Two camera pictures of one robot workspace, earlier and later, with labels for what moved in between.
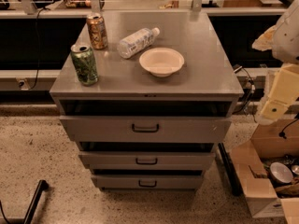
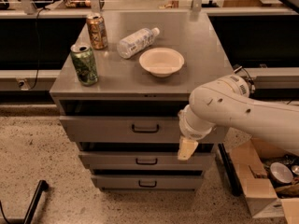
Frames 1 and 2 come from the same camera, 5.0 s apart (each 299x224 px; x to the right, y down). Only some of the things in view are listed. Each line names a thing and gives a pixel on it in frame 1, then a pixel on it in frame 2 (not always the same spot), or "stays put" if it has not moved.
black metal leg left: [42, 187] stays put
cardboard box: [270, 139] stays put
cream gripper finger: [284, 91] -> [192, 127]
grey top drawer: [145, 129] stays put
